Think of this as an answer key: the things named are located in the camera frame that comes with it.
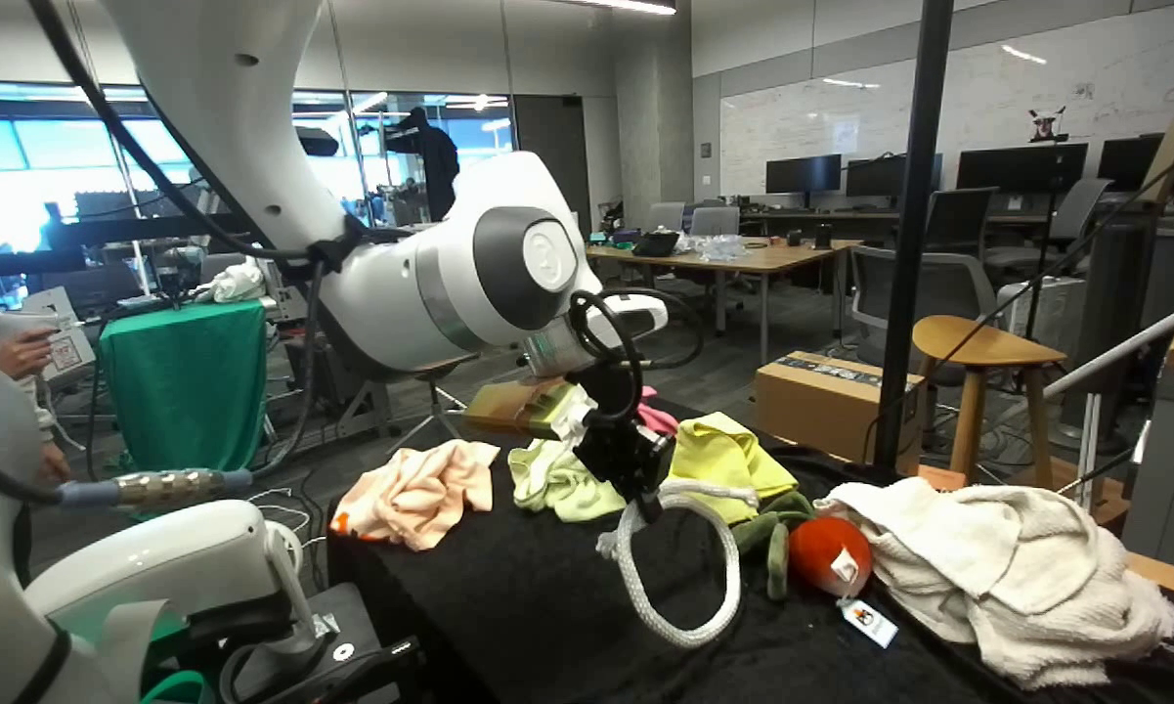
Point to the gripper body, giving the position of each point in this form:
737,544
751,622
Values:
624,455

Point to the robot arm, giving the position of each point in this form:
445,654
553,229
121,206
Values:
420,284

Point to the pink cloth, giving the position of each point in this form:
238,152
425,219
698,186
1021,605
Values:
657,418

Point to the light green cloth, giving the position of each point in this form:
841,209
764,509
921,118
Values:
552,484

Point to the yellow green cloth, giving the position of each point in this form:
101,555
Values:
718,455

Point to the brown box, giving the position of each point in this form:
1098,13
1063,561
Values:
518,406

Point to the black table cloth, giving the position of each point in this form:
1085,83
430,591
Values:
528,606

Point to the cardboard box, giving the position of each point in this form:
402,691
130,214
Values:
821,401

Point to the peach cloth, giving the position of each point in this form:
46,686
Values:
420,489

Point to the black bag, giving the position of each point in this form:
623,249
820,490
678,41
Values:
657,243

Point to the red plush vegetable toy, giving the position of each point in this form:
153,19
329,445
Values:
826,555

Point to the wooden table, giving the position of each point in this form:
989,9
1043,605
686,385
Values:
743,259

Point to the pair of grey chairs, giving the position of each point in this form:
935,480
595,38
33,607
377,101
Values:
694,219

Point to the white paper tag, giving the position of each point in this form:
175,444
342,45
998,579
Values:
868,622

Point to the dark door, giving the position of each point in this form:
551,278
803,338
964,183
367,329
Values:
552,161

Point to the black pole stand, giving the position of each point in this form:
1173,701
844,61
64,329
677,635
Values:
914,244

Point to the grey office chair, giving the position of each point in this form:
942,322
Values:
948,288

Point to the wooden stool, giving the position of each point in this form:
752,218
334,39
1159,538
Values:
978,347

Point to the white towel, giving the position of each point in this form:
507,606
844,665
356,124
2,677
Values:
1017,557

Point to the green cloth covered table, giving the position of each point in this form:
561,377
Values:
186,381

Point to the row of office chairs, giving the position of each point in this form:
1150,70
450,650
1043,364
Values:
1036,225

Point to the row of monitors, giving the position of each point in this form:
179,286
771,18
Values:
1021,166

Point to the whiteboard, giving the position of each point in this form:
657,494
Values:
997,88

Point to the grey metal cabinet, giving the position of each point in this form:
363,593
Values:
1168,460

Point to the window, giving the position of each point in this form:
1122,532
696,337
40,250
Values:
29,166

